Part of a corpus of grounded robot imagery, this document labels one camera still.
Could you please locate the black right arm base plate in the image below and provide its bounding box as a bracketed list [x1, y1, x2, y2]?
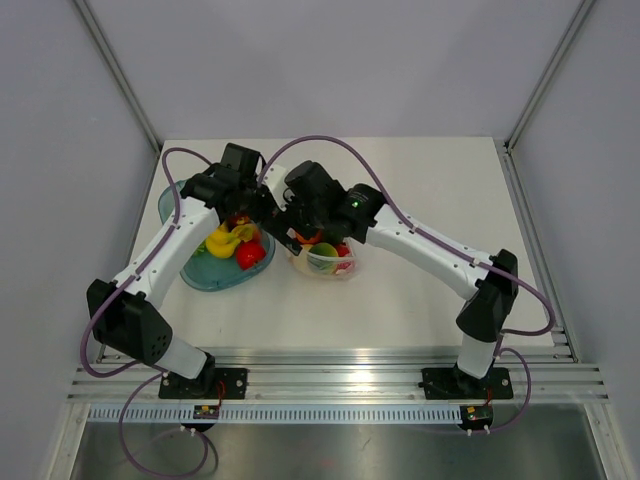
[418, 366, 514, 401]

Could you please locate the large red apple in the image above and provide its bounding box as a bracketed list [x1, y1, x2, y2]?
[334, 243, 351, 257]

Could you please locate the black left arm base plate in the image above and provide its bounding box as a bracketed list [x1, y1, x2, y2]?
[158, 367, 249, 400]

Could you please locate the green grape bunch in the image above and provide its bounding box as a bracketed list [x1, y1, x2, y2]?
[193, 242, 206, 256]

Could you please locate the right aluminium frame post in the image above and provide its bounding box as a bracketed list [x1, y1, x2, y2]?
[504, 0, 598, 154]

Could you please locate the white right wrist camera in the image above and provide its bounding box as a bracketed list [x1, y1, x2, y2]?
[261, 165, 288, 196]

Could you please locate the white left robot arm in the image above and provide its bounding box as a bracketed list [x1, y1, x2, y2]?
[80, 143, 261, 398]

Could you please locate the aluminium table rail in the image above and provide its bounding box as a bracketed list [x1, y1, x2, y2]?
[67, 344, 611, 406]

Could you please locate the clear dotted zip bag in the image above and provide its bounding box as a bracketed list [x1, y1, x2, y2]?
[286, 239, 359, 280]

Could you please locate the white slotted cable duct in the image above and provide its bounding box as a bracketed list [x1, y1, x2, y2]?
[88, 403, 493, 428]

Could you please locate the left aluminium frame post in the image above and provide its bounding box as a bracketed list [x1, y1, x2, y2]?
[71, 0, 162, 156]

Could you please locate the teal plastic fruit basket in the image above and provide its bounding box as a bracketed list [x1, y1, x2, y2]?
[157, 187, 278, 293]

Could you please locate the bright red apple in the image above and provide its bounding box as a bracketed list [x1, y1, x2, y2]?
[235, 241, 266, 271]

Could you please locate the aluminium frame post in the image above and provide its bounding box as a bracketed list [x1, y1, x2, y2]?
[71, 0, 162, 156]
[504, 0, 598, 154]

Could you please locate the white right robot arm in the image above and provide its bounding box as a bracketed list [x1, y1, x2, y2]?
[258, 160, 519, 396]

